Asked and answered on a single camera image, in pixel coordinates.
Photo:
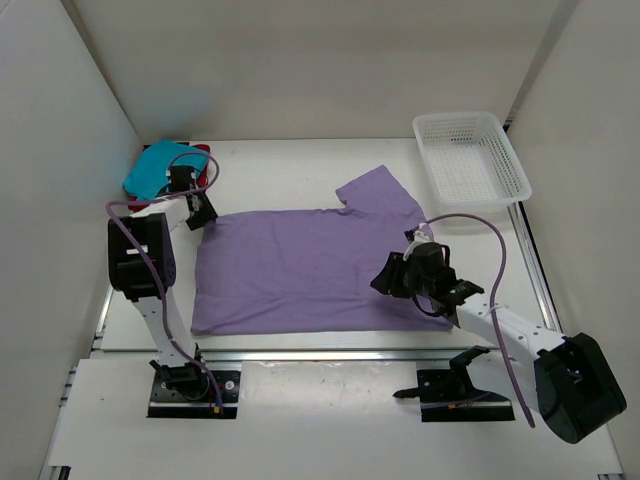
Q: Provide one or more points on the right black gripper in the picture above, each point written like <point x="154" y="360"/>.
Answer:
<point x="390" y="280"/>

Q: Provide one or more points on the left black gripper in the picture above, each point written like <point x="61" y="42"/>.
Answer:
<point x="208" y="214"/>

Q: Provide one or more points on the red t-shirt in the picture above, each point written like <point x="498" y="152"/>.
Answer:
<point x="200" y="155"/>

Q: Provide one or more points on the teal t-shirt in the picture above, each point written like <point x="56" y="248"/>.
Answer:
<point x="155" y="172"/>

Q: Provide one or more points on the lavender t-shirt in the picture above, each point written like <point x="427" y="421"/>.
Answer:
<point x="308" y="271"/>

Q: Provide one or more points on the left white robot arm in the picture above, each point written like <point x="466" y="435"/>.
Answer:
<point x="142" y="266"/>

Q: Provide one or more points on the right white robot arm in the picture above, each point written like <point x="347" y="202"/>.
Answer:
<point x="566" y="379"/>

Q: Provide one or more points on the white plastic basket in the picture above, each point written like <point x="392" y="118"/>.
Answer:
<point x="470" y="161"/>

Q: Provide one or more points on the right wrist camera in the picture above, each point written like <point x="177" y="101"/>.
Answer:
<point x="422" y="234"/>

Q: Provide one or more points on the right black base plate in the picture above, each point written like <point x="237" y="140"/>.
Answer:
<point x="444" y="399"/>

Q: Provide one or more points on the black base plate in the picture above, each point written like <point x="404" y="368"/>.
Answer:
<point x="181" y="393"/>
<point x="444" y="399"/>

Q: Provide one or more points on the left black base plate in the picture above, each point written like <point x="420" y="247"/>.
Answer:
<point x="181" y="393"/>

